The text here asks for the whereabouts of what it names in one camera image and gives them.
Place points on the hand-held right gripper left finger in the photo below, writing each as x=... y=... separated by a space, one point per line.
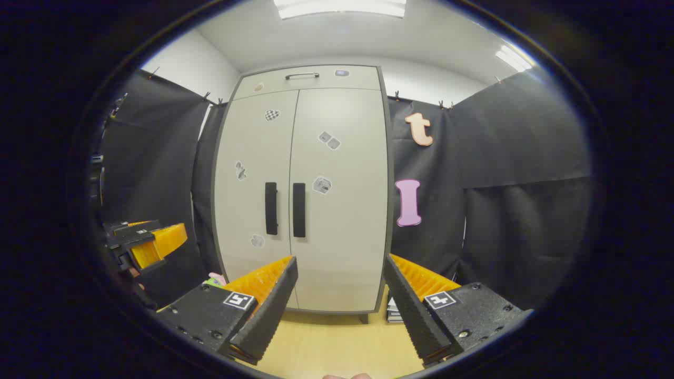
x=268 y=316

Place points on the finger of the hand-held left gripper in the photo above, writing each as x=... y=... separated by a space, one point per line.
x=168 y=239
x=134 y=227

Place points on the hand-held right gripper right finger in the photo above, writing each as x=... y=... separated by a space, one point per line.
x=416 y=316

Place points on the light grey cabinet door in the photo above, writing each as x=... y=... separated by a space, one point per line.
x=353 y=237
x=253 y=147

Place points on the light grey shoe cabinet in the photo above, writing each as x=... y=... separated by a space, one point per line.
x=363 y=78

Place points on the green and pink toy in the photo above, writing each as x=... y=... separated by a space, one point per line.
x=216 y=278

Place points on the small ceiling light panel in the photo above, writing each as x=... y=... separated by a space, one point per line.
x=513 y=58

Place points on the long ceiling light panel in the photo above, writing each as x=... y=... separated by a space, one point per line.
x=342 y=8

